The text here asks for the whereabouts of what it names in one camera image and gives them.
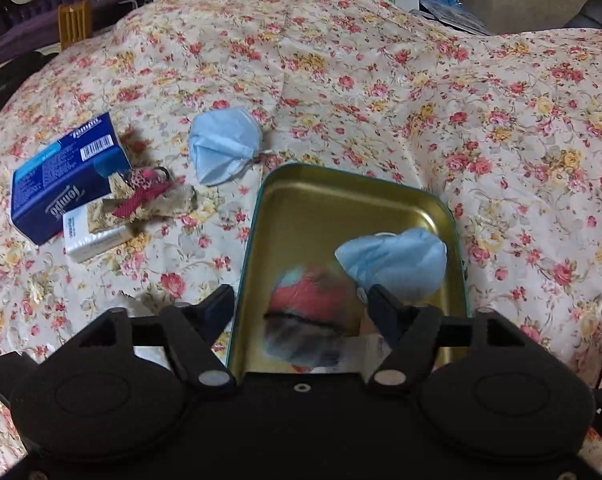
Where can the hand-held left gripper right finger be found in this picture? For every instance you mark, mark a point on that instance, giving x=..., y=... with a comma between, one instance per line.
x=381, y=306

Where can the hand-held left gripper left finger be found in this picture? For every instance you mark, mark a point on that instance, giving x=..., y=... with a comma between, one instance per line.
x=220, y=306

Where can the blue face mask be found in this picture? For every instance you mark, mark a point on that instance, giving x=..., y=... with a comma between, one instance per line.
x=223, y=147
x=398, y=265

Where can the multicoloured cloth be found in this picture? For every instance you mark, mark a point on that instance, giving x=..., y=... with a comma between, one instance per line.
x=311, y=315

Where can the gold tin tray teal rim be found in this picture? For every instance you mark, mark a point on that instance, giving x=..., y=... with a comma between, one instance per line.
x=311, y=220

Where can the red patterned sock bundle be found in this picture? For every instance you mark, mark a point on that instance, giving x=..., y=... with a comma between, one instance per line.
x=141, y=192

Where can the white tissue pack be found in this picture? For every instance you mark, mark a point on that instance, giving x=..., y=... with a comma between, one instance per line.
x=93, y=237

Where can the blue tissue box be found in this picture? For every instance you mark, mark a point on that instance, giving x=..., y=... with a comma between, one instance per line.
x=66, y=180

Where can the floral bedspread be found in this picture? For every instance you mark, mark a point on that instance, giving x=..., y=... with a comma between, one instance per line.
x=381, y=85

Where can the black round stool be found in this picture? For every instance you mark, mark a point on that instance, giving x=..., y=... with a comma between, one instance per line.
x=11, y=80

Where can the wooden chair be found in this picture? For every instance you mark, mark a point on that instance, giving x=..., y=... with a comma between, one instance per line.
x=75, y=25

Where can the purple chaise sofa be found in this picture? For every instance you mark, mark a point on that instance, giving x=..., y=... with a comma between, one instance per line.
x=26, y=20

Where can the black chair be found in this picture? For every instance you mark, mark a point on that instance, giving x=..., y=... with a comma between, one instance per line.
x=593, y=12

